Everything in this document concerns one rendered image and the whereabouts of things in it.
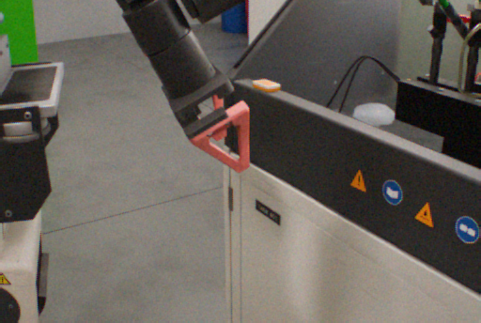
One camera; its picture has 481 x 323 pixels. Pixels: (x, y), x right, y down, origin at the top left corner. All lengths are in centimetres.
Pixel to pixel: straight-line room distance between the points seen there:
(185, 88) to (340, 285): 54
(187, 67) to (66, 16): 668
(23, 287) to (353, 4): 94
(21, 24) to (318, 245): 320
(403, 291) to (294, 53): 58
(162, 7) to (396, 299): 59
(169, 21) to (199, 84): 7
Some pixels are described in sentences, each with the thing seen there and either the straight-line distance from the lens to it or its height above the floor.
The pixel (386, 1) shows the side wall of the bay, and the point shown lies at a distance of 135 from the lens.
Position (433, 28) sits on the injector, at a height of 109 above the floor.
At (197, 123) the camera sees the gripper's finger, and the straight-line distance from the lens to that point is 51.
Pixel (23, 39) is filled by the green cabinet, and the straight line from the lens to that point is 387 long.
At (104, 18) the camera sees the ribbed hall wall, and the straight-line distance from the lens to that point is 733.
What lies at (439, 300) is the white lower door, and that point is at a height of 74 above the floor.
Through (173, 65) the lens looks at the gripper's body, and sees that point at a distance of 52.
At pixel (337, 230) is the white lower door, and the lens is 90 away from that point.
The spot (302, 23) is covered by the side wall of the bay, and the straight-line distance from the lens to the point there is 115.
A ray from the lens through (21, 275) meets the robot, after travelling 79.
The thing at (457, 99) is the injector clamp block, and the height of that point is 98.
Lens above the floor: 123
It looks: 22 degrees down
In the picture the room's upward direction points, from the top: straight up
